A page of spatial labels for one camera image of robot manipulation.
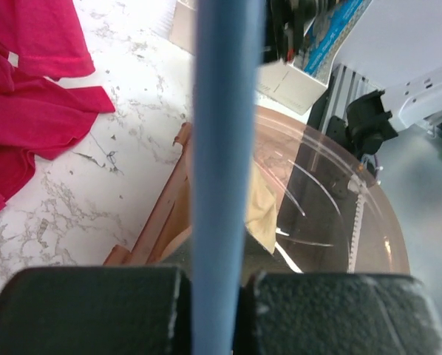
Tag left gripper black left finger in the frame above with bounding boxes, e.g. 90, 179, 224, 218
0, 266, 191, 354

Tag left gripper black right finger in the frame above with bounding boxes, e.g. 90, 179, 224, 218
235, 272, 442, 354

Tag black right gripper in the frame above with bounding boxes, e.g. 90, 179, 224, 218
262, 0, 332, 64

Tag light blue wire hanger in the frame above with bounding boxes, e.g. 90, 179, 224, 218
191, 1, 265, 354

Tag beige t shirt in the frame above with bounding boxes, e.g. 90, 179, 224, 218
245, 162, 277, 254

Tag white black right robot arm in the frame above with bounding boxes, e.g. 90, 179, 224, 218
259, 1, 442, 156

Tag red t shirt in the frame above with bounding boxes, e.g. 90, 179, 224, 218
0, 1, 115, 211

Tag blue book lower slot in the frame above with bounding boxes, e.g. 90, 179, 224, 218
299, 0, 371, 84

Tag white perforated file organizer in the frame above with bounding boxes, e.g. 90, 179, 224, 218
169, 1, 327, 115

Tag pink translucent plastic tub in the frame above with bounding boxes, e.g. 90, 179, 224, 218
105, 107, 410, 281

